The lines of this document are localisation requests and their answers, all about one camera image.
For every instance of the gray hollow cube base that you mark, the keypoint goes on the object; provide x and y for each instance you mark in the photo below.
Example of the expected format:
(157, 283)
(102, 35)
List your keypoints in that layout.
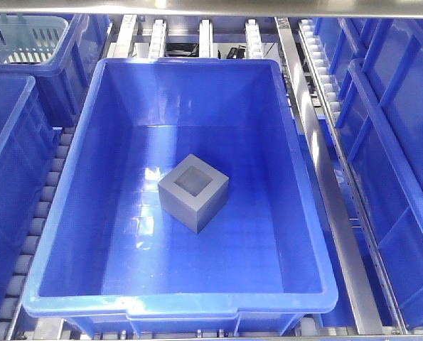
(193, 192)

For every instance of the large blue target bin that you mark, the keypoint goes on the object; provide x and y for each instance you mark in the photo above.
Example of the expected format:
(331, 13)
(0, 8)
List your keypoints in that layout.
(111, 259)

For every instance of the blue bin back left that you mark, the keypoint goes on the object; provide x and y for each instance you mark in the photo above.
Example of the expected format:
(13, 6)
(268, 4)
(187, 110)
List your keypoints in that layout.
(63, 81)

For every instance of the blue bin far right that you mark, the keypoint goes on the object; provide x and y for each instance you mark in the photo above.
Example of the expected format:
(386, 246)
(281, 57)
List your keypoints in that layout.
(376, 67)

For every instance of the blue bin front left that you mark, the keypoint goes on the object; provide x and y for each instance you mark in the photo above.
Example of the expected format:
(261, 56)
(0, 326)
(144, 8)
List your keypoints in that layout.
(28, 144)

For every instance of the steel rack with bins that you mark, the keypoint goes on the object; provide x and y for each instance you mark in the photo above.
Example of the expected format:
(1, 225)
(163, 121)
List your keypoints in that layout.
(362, 302)

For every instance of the light blue slotted basket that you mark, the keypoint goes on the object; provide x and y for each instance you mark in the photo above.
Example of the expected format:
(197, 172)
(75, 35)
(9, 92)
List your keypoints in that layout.
(30, 39)

